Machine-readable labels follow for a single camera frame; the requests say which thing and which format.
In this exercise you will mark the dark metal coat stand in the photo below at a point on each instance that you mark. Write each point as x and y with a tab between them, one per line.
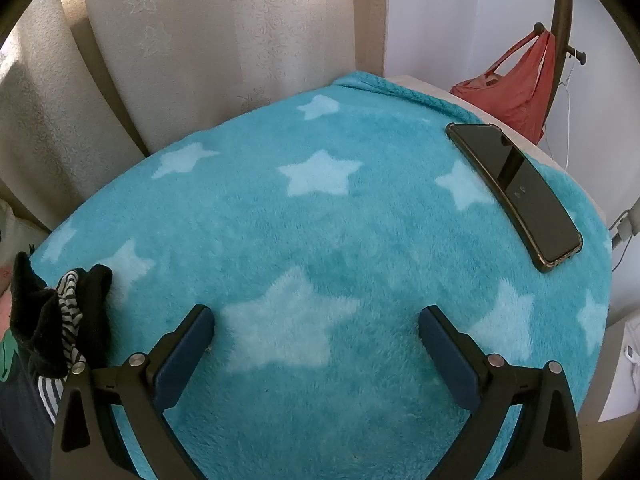
559	20

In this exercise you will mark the white device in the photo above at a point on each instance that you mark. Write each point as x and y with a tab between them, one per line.
631	350

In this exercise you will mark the blue star printed blanket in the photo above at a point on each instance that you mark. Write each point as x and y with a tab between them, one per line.
320	230

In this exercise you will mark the red plastic bag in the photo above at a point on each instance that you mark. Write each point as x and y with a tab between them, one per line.
515	95

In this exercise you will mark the beige patterned curtain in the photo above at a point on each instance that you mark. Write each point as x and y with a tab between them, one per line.
200	50

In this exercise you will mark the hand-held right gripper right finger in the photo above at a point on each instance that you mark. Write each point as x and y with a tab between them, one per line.
450	355

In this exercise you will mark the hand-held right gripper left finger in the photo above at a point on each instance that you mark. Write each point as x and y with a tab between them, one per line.
182	355

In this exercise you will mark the black smartphone in clear case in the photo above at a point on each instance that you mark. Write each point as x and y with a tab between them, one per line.
520	195

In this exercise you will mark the grey white plug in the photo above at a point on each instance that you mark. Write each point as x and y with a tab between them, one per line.
625	222

